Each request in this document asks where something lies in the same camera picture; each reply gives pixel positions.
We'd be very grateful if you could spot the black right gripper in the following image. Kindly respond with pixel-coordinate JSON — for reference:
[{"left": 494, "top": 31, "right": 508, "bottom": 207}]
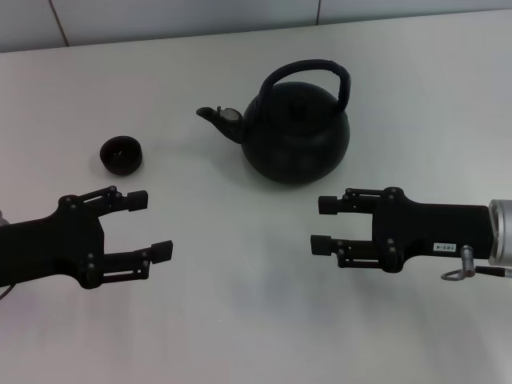
[{"left": 310, "top": 186, "right": 491, "bottom": 275}]

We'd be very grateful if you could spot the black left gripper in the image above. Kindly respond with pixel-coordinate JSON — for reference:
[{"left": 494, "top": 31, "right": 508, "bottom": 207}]
[{"left": 0, "top": 185, "right": 174, "bottom": 290}]

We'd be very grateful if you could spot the small black teacup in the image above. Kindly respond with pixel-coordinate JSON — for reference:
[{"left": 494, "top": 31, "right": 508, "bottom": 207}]
[{"left": 98, "top": 135, "right": 144, "bottom": 175}]

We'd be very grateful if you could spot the black round teapot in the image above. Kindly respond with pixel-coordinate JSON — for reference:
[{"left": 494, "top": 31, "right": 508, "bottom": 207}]
[{"left": 195, "top": 58, "right": 353, "bottom": 185}]

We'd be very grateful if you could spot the right gripper plug cable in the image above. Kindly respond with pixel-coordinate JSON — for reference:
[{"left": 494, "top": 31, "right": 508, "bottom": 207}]
[{"left": 441, "top": 246, "right": 512, "bottom": 281}]

